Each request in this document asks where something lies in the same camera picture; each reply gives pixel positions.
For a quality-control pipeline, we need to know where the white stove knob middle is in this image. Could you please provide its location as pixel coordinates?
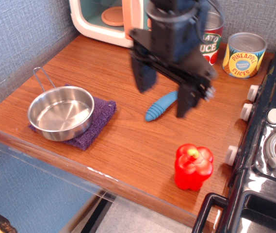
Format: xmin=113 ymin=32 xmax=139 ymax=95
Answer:
xmin=240 ymin=103 xmax=253 ymax=121

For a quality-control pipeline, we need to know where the black oven door handle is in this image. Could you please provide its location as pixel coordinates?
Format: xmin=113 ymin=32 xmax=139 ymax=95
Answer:
xmin=192 ymin=193 xmax=228 ymax=233

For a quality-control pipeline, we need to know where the stainless steel pan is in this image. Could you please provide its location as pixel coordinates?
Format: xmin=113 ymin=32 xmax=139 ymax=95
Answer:
xmin=27 ymin=67 xmax=95 ymax=141

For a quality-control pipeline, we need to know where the white stove knob bottom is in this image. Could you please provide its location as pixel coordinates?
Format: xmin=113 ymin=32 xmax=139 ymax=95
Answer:
xmin=225 ymin=145 xmax=238 ymax=166

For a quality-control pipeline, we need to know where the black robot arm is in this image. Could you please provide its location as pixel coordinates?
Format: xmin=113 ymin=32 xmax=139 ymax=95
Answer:
xmin=130 ymin=0 xmax=224 ymax=117

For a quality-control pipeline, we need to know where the teal toy microwave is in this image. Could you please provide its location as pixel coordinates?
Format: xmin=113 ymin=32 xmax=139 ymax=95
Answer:
xmin=69 ymin=0 xmax=151 ymax=48

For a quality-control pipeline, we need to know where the tomato sauce can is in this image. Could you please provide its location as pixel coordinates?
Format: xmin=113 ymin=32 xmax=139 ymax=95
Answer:
xmin=199 ymin=12 xmax=225 ymax=66

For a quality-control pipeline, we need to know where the pineapple slices can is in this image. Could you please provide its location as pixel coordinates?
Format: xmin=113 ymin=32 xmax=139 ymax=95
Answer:
xmin=222 ymin=32 xmax=267 ymax=79

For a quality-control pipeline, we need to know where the red toy bell pepper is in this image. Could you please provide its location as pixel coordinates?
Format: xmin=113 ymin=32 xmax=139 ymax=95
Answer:
xmin=174 ymin=144 xmax=213 ymax=191

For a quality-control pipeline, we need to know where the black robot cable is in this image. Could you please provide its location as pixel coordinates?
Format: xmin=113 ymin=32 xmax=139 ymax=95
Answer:
xmin=208 ymin=0 xmax=226 ymax=25

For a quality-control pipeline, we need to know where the black toy stove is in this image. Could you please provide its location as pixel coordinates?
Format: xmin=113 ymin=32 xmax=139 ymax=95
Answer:
xmin=192 ymin=41 xmax=276 ymax=233

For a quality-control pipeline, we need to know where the blue handled toy fork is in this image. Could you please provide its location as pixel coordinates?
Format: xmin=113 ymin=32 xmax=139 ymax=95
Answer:
xmin=145 ymin=91 xmax=178 ymax=122

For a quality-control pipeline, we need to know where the white stove knob top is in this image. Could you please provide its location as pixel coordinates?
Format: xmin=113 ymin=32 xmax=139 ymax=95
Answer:
xmin=247 ymin=85 xmax=260 ymax=102

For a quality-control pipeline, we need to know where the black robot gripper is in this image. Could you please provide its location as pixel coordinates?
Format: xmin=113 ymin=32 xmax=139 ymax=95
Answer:
xmin=130 ymin=4 xmax=217 ymax=118

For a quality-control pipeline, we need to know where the white stove knob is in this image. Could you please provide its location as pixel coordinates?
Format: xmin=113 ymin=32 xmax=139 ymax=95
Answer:
xmin=247 ymin=85 xmax=260 ymax=102
xmin=225 ymin=145 xmax=238 ymax=166
xmin=240 ymin=103 xmax=253 ymax=121

